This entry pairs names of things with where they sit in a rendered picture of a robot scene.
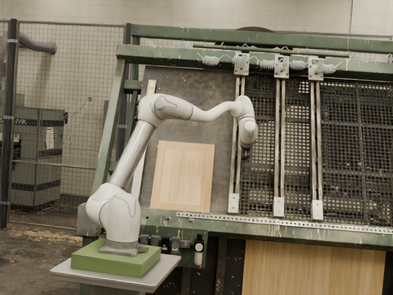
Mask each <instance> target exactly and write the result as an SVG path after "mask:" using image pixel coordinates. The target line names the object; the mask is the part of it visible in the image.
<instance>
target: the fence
mask: <svg viewBox="0 0 393 295"><path fill-rule="evenodd" d="M150 81H154V87H149V86H150ZM149 90H153V94H155V90H156V80H149V84H148V88H147V95H148V93H149ZM146 150H147V148H146ZM146 150H145V151H144V153H143V156H142V158H141V159H140V162H139V164H138V166H137V168H136V170H135V174H134V178H133V185H132V193H131V194H133V195H134V196H135V197H136V198H137V199H138V201H139V198H140V190H141V186H142V178H143V170H144V163H145V158H146Z"/></svg>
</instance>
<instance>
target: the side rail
mask: <svg viewBox="0 0 393 295"><path fill-rule="evenodd" d="M126 71H127V67H126V62H125V60H117V62H116V68H115V73H114V77H113V83H112V89H111V94H110V98H109V104H108V110H107V113H106V119H105V125H104V131H103V134H102V140H101V146H100V150H99V155H98V161H97V164H96V171H95V176H94V182H93V185H92V191H91V196H92V195H93V194H94V193H95V192H96V191H97V190H98V189H99V188H100V186H101V185H102V184H105V183H106V181H107V177H108V168H109V162H110V161H111V154H112V148H113V142H114V138H115V132H116V126H117V122H118V116H119V110H120V103H121V100H122V94H123V85H124V81H125V77H126Z"/></svg>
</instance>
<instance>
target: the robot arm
mask: <svg viewBox="0 0 393 295"><path fill-rule="evenodd" d="M138 108H139V114H138V123H137V125H136V127H135V129H134V131H133V133H132V135H131V137H130V139H129V141H128V143H127V145H126V147H125V149H124V151H123V153H122V155H121V157H120V159H119V161H118V163H117V165H116V167H115V169H114V171H113V173H112V175H111V177H110V179H109V181H108V183H105V184H102V185H101V186H100V188H99V189H98V190H97V191H96V192H95V193H94V194H93V195H92V196H90V198H89V199H88V201H87V203H86V206H85V210H86V213H87V216H88V218H89V219H90V220H91V221H92V222H93V223H95V224H96V225H98V226H100V227H102V228H104V229H105V231H106V242H105V245H104V246H103V247H102V248H100V249H99V250H98V252H99V253H110V254H115V255H125V256H131V257H136V254H137V253H138V252H148V250H149V247H148V246H144V245H141V244H139V243H138V237H139V231H140V215H141V212H140V204H139V201H138V199H137V198H136V197H135V196H134V195H133V194H130V193H127V192H125V191H126V189H127V186H128V184H129V182H130V180H131V178H132V176H133V174H134V172H135V170H136V168H137V166H138V164H139V162H140V159H141V158H142V156H143V153H144V151H145V150H146V147H147V145H148V144H149V142H150V139H151V137H152V135H153V133H154V131H155V129H157V128H159V127H160V126H161V124H162V123H163V122H164V121H165V120H166V119H173V120H175V119H176V120H180V121H187V122H199V123H208V122H211V121H213V120H215V119H216V118H218V117H219V116H221V115H222V114H224V113H225V112H226V111H230V113H231V115H232V116H234V117H235V119H236V120H237V121H238V124H239V134H240V145H241V147H242V149H243V153H242V160H246V159H247V157H248V155H247V154H248V152H249V149H251V148H252V146H253V145H254V141H255V140H256V137H257V134H258V126H257V124H256V122H255V117H254V108H253V104H252V103H251V101H250V99H249V97H247V96H245V95H241V96H238V97H237V98H236V99H235V101H234V102H232V101H227V102H223V103H221V104H219V105H218V106H216V107H214V108H212V109H211V110H209V111H203V110H201V109H199V108H197V107H196V106H194V105H192V104H191V103H189V102H187V101H185V100H182V99H180V98H177V97H173V96H171V95H165V94H150V95H147V96H145V97H143V98H142V99H141V100H140V102H139V107H138Z"/></svg>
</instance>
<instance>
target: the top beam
mask: <svg viewBox="0 0 393 295"><path fill-rule="evenodd" d="M197 53H199V54H200V55H201V56H202V57H203V58H204V57H205V56H209V57H213V56H215V57H216V58H220V57H221V56H222V55H224V56H223V57H222V58H221V59H219V60H218V61H219V63H218V65H216V64H215V66H214V65H213V66H212V65H211V66H210V64H209V66H208V65H206V64H204V63H203V64H202V58H201V57H200V56H199V55H198V54H197ZM226 54H227V55H228V56H229V57H231V58H234V56H235V52H227V51H217V50H200V49H183V48H174V47H157V46H141V45H131V44H118V47H117V51H116V58H117V59H125V60H126V63H129V64H145V65H154V66H171V67H188V68H204V69H213V70H230V71H234V70H235V63H234V64H233V62H232V59H231V58H229V57H228V56H226ZM253 56H254V57H253ZM255 56H256V57H257V58H258V59H259V60H260V61H263V60H267V61H271V60H274V61H275V55H274V54H260V53H250V55H249V58H251V57H253V58H251V59H249V72H255V73H271V74H274V66H273V70H272V66H271V70H270V65H269V70H268V66H267V69H266V67H265V69H264V67H263V68H262V66H263V65H262V66H261V65H259V64H260V62H259V61H258V60H257V59H256V58H255ZM294 60H295V61H303V62H304V63H307V62H308V57H304V56H289V62H292V61H294ZM323 61H324V63H323V64H326V65H330V64H333V65H334V66H337V65H338V64H339V63H341V62H342V63H341V64H340V65H338V66H337V67H336V68H335V70H336V71H334V73H332V74H331V73H330V74H328V73H327V74H326V73H325V74H324V72H323V77H330V78H347V79H356V80H373V81H389V82H393V63H390V62H380V61H364V60H346V59H330V58H325V59H323ZM289 65H290V64H289ZM260 66H261V68H260ZM292 67H293V66H292ZM303 68H304V67H303ZM289 75H297V76H309V73H308V64H306V65H305V68H304V69H302V67H301V70H300V67H299V70H298V69H297V70H296V69H295V70H294V69H292V68H291V66H289Z"/></svg>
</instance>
